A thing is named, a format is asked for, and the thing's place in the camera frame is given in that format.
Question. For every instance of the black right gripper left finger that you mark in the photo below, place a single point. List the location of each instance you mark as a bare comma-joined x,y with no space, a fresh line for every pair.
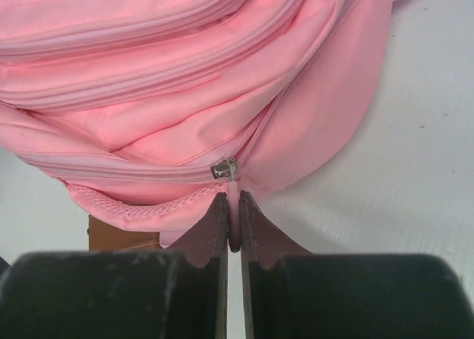
177,292

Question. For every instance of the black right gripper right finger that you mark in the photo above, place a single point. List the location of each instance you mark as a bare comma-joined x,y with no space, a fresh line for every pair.
289,292

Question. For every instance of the brown leather wallet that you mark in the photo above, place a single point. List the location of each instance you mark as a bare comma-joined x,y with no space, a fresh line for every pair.
104,237

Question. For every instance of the pink student backpack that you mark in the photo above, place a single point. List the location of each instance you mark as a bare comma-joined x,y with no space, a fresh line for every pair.
146,109

